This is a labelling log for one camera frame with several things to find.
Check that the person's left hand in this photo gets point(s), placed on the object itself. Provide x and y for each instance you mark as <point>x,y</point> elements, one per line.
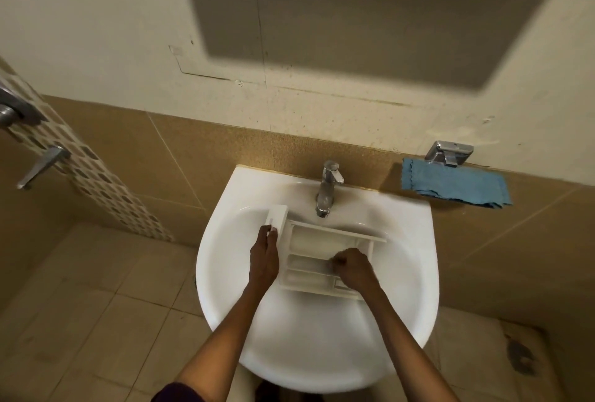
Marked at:
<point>264,257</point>

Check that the person's right hand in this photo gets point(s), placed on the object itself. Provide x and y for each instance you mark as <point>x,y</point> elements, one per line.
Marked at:
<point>355,269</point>

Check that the white detergent drawer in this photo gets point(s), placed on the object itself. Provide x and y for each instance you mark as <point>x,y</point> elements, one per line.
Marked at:
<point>320,241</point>

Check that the person's left forearm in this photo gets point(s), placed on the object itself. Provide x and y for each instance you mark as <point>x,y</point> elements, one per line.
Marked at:
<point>218,341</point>

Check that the person's right forearm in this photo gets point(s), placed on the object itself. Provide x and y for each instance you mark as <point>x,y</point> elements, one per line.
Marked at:
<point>409,350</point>

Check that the person's dark patterned left sleeve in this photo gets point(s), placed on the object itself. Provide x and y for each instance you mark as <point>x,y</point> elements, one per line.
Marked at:
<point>179,393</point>

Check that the white ceramic sink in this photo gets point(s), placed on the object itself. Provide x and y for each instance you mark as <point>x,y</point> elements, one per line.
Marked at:
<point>316,341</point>

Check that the chrome sink faucet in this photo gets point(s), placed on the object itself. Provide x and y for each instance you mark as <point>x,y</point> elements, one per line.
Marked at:
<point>327,188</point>

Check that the blue cloth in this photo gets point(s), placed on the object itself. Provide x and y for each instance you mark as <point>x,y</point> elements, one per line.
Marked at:
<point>455,183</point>

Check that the chrome shower valve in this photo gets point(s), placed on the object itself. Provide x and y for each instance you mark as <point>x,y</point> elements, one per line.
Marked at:
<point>14,111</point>

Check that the chrome wall holder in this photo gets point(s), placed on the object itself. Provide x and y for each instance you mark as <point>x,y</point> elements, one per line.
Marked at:
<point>448,152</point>

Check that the chrome wall tap lever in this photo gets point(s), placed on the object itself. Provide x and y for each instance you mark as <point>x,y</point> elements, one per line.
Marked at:
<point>44,165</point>

